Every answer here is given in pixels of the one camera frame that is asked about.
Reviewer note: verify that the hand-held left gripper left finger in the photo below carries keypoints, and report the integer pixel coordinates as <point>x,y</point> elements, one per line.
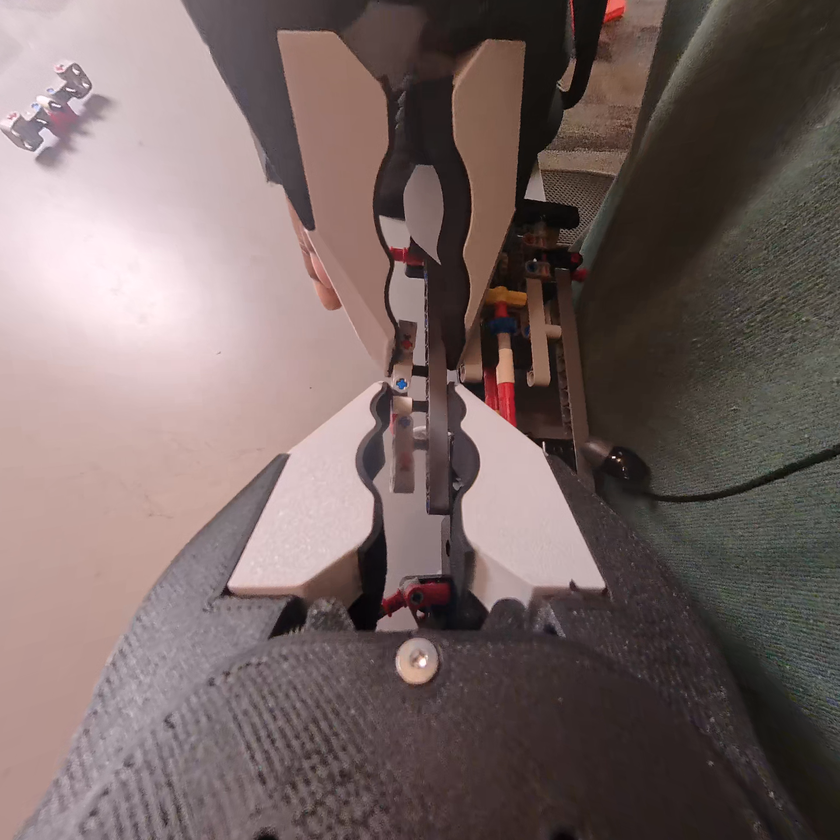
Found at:
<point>308,518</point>

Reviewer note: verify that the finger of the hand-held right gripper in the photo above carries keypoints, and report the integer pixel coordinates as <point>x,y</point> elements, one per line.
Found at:
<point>489,164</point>
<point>334,131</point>

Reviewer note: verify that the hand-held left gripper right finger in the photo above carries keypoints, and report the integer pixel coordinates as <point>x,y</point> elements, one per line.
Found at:
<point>525,518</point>

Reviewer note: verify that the multicoloured lego technic model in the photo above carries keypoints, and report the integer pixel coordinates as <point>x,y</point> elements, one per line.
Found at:
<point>504,394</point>

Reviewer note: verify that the small grey red lego assembly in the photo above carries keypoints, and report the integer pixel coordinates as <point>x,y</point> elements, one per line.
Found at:
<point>59,98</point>

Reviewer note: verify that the person's right hand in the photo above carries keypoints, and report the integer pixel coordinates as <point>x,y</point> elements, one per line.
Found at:
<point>318,282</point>

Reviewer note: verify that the grey mesh chair seat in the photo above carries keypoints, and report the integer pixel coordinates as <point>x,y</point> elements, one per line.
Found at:
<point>581,193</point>

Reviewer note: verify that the orange-red object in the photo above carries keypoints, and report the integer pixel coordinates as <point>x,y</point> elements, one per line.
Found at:
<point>615,8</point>

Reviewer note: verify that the dark green embroidered sweatshirt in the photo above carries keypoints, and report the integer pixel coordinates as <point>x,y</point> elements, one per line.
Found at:
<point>722,394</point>

